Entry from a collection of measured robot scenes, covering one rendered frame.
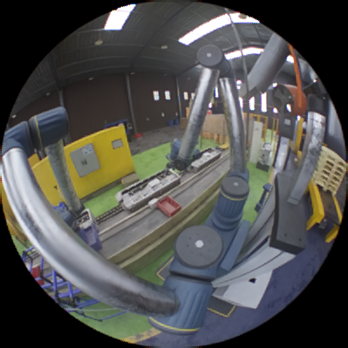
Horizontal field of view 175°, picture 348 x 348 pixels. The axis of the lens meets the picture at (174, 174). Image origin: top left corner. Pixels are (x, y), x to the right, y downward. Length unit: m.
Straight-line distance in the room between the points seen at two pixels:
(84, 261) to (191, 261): 0.33
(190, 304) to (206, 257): 0.19
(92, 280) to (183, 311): 0.29
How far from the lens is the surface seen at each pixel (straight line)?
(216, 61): 0.65
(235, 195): 0.67
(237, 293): 1.17
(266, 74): 5.82
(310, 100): 0.41
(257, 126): 4.73
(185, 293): 0.44
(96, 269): 0.31
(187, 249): 0.45
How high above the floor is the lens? 1.99
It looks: 31 degrees down
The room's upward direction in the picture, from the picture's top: 7 degrees counter-clockwise
